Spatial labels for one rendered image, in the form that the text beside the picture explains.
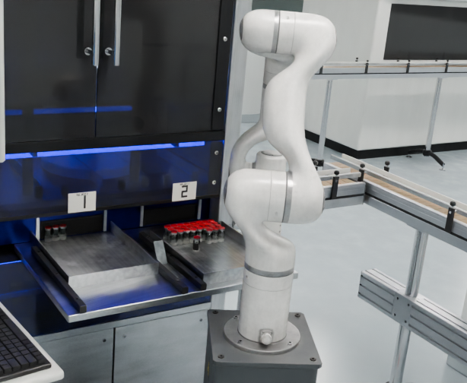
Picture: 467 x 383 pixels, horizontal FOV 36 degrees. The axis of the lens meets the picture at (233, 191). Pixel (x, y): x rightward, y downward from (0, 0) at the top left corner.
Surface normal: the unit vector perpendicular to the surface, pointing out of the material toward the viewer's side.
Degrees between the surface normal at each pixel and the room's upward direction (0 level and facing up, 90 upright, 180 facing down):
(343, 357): 0
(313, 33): 70
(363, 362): 0
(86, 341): 90
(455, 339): 90
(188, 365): 90
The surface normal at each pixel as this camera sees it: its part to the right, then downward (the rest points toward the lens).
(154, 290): 0.08, -0.95
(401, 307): -0.85, 0.09
